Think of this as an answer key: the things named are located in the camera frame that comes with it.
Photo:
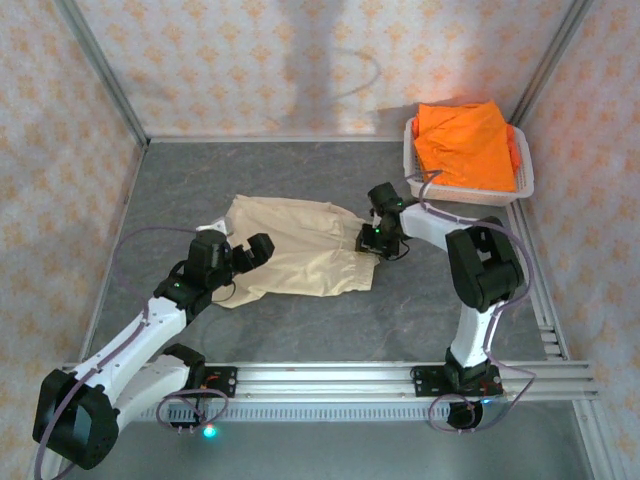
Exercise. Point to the beige shorts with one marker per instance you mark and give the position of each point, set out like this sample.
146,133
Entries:
305,250

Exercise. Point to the light orange shorts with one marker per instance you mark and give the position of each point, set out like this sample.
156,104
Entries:
465,145

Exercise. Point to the red-orange shorts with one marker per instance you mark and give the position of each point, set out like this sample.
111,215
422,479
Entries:
513,147

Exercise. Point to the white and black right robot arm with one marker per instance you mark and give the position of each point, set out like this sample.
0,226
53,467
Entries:
480,270

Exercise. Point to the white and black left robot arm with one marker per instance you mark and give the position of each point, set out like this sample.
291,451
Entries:
150,325

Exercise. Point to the white perforated plastic basket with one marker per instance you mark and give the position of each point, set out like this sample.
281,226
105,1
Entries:
525,170

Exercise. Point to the black connector block with LED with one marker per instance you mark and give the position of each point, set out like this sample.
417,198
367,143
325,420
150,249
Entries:
207,431

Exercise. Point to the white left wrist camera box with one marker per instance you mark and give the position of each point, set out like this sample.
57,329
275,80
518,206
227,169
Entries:
215,227

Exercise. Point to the aluminium frame bar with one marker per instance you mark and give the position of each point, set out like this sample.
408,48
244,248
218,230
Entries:
275,138

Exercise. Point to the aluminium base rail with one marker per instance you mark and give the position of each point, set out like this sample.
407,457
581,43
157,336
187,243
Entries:
325,380

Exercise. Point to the aluminium frame post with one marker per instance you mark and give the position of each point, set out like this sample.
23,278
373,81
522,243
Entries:
550,60
102,65

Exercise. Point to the aluminium frame leg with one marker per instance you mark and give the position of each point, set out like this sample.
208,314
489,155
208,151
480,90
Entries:
597,440

